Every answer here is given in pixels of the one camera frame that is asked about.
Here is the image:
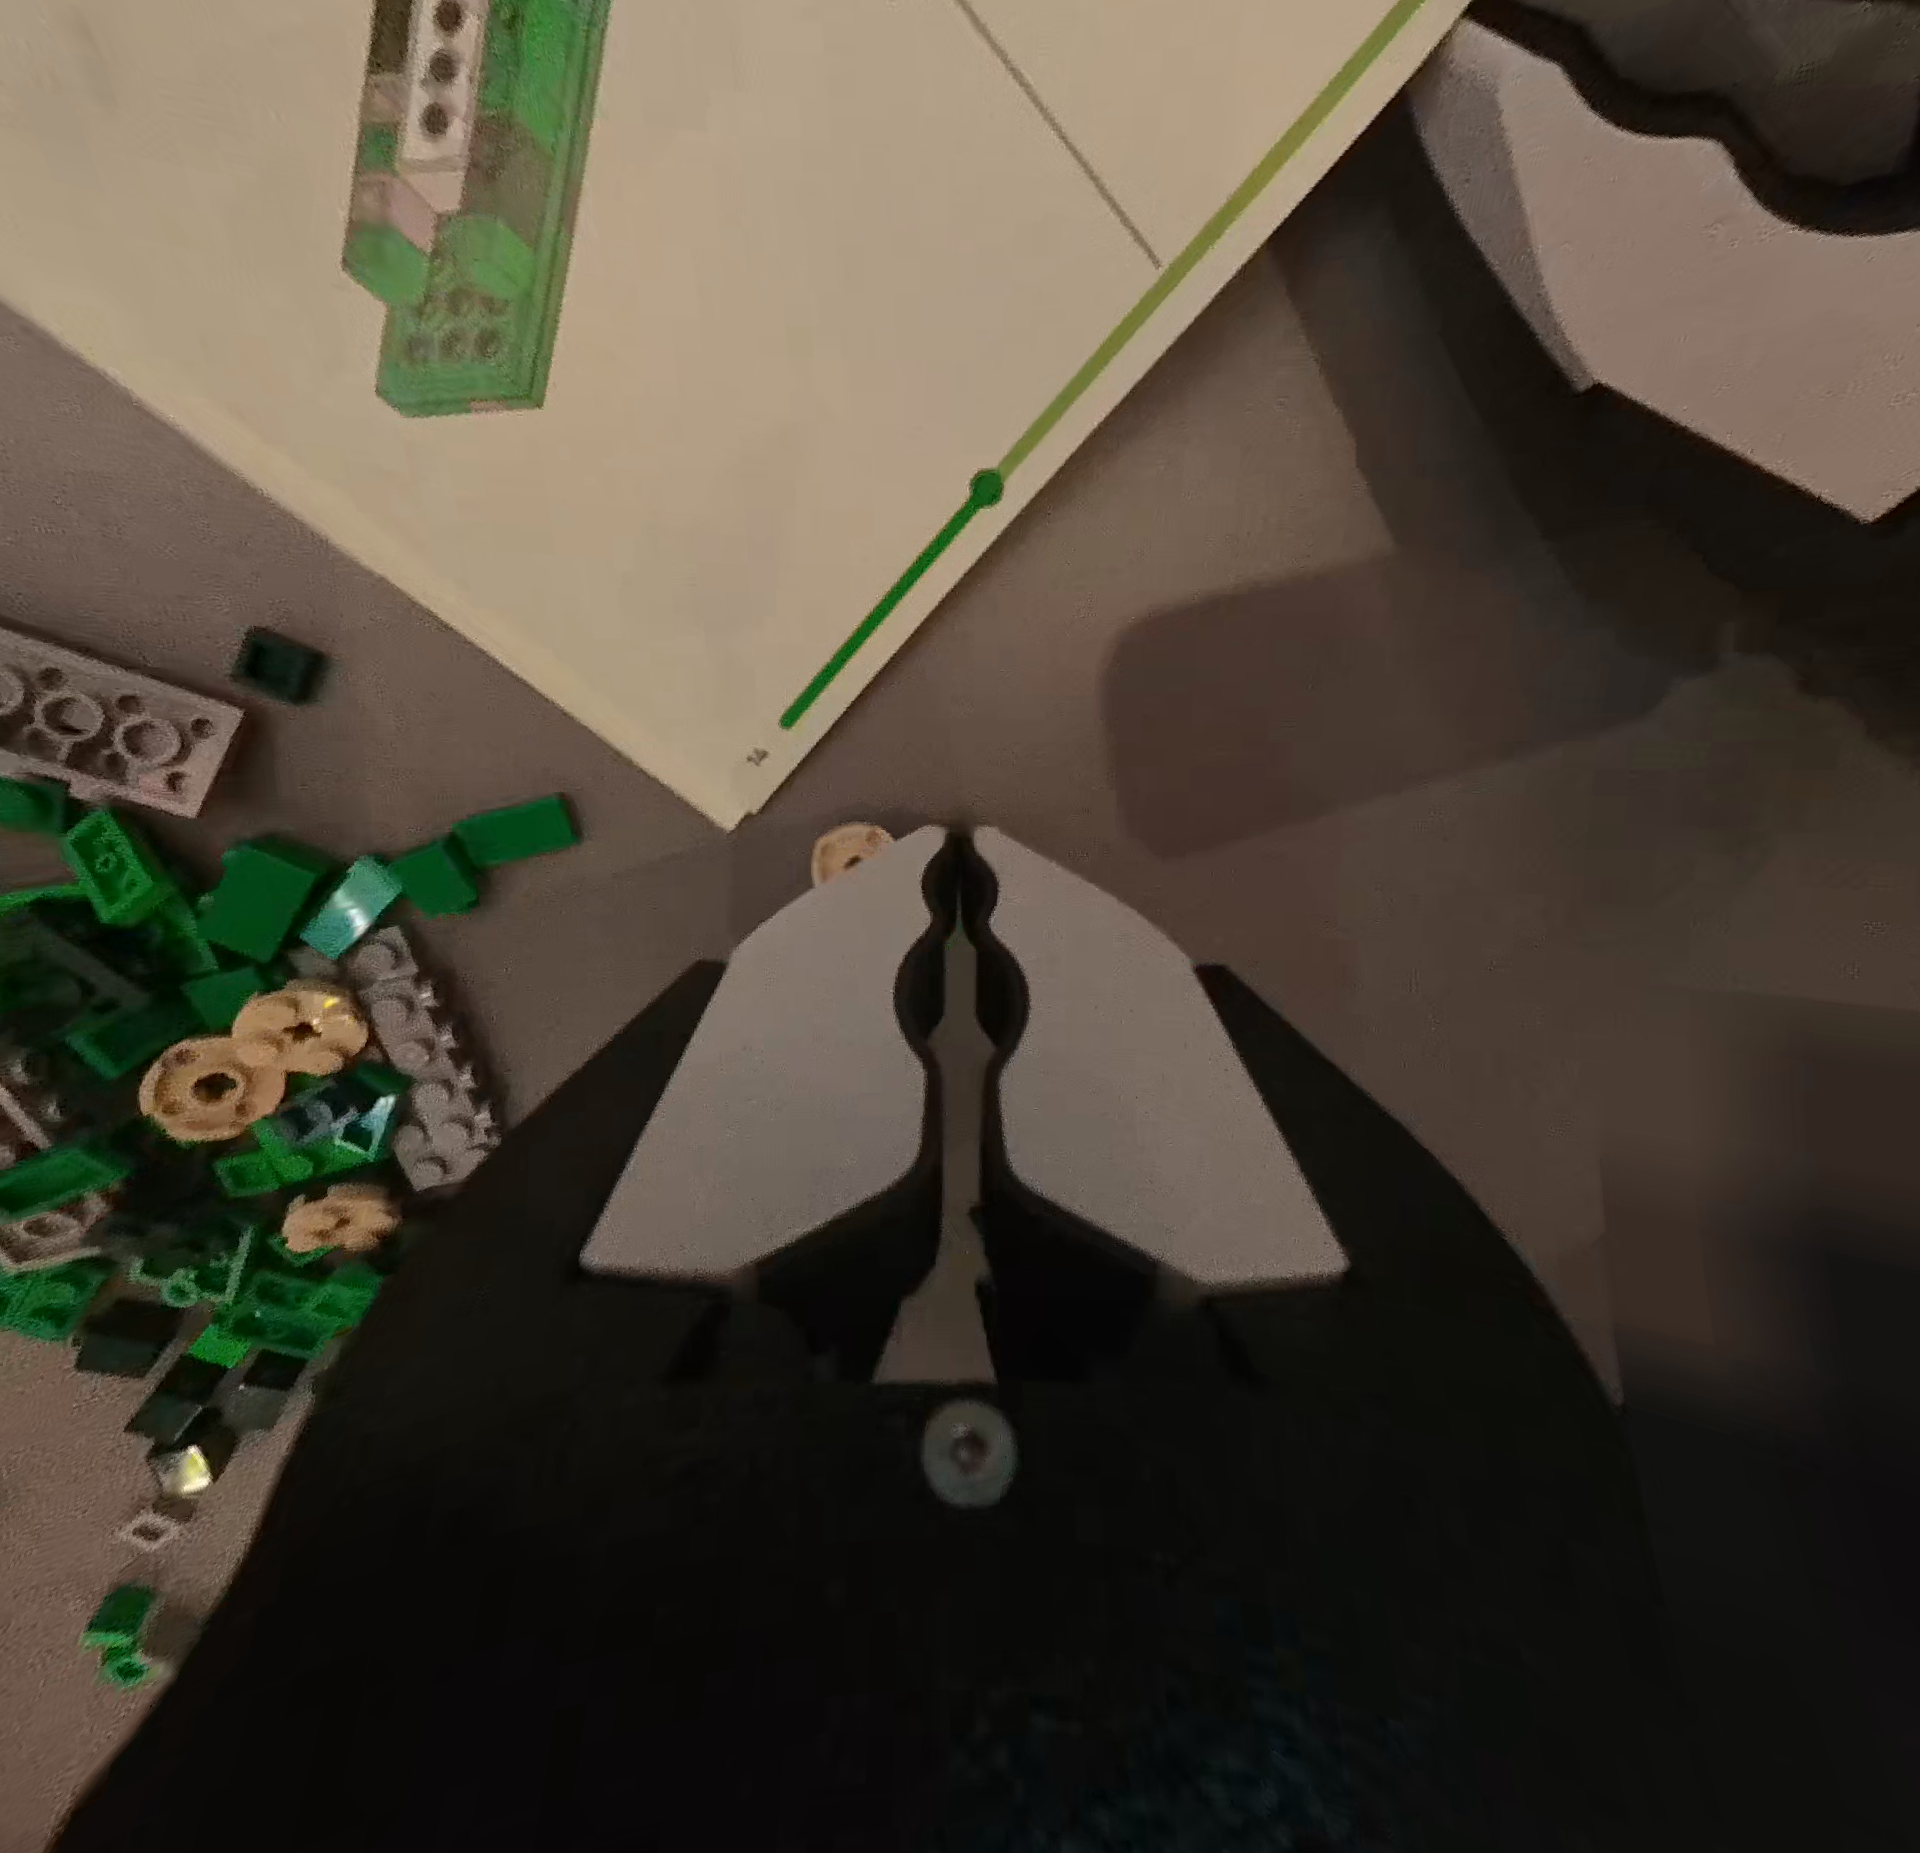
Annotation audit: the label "small green brick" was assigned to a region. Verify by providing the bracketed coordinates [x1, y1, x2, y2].
[82, 1580, 163, 1688]

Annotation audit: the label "pale green instruction booklet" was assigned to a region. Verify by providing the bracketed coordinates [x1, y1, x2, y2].
[0, 0, 1502, 829]

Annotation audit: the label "grey desk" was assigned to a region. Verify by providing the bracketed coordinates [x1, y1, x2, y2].
[0, 132, 1920, 1853]

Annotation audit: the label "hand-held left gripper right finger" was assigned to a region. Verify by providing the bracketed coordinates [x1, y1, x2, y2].
[968, 824, 1350, 1381]

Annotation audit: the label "pile of green building bricks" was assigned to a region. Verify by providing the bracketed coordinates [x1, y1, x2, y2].
[0, 622, 585, 1447]

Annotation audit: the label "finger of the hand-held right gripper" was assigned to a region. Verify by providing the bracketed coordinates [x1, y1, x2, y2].
[1475, 0, 1920, 222]
[1410, 23, 1920, 518]

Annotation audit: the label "dark green small tile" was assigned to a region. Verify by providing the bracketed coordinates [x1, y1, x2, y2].
[232, 632, 334, 701]

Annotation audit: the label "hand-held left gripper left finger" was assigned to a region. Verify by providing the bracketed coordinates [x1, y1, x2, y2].
[577, 824, 960, 1381]

